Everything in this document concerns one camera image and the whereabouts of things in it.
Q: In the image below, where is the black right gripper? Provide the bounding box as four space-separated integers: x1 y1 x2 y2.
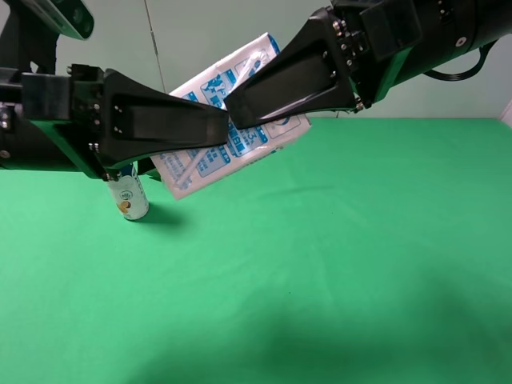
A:
224 1 422 130

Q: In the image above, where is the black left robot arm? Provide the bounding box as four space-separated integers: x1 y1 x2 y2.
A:
1 1 229 181

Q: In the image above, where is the blue white yogurt bottle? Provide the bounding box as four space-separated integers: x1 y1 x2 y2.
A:
106 164 150 221

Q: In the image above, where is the green tablecloth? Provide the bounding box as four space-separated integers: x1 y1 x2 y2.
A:
1 119 511 383

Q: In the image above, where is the red grape bunch with leaf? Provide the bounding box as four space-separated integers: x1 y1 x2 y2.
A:
137 158 162 182

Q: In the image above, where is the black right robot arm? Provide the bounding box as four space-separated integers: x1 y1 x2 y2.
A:
225 0 511 129

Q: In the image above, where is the white blue milk carton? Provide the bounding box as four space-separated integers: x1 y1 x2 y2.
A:
150 32 313 202

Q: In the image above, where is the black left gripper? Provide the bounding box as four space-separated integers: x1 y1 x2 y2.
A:
1 64 229 181

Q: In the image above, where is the black coiled cable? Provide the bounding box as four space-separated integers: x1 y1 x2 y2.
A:
423 39 497 82

